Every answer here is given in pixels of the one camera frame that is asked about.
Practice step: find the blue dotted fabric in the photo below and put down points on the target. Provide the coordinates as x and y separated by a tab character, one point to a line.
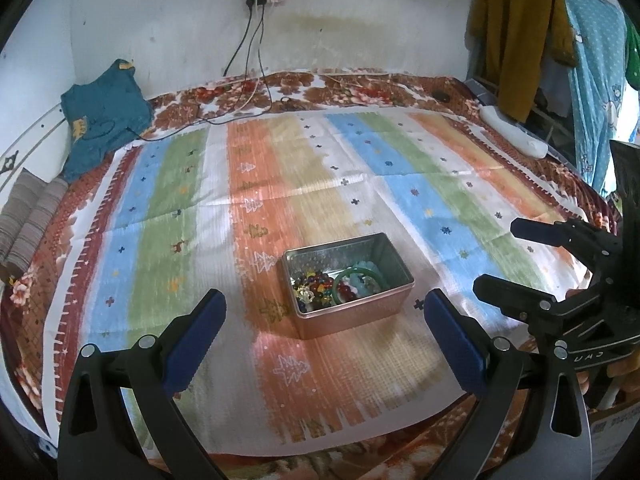
595	85

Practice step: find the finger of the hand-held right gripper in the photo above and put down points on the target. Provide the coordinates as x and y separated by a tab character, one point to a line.
550	234
520	300

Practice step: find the mustard yellow garment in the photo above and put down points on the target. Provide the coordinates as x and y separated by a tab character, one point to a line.
520	35

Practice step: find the striped grey pillow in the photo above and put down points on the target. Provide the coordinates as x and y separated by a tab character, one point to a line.
30	220

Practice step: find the white oblong object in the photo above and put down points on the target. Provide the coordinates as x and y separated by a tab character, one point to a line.
515	132

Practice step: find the rose gold metal tin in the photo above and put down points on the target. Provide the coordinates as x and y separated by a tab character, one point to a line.
350	320

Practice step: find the teal garment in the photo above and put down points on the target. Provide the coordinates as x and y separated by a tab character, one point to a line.
105	110

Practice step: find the striped printed cloth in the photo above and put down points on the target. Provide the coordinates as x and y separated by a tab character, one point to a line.
280	185

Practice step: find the small black object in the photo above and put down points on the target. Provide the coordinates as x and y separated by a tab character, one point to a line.
441	94

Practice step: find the cardboard box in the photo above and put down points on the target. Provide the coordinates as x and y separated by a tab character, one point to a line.
612	425

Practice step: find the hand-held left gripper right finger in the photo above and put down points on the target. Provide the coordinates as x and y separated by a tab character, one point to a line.
450	335

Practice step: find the green garment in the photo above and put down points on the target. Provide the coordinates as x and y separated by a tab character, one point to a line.
634	55

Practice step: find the green jade bangle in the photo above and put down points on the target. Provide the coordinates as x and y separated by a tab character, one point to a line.
355	271

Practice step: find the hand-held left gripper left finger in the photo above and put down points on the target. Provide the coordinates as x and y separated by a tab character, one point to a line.
200	330

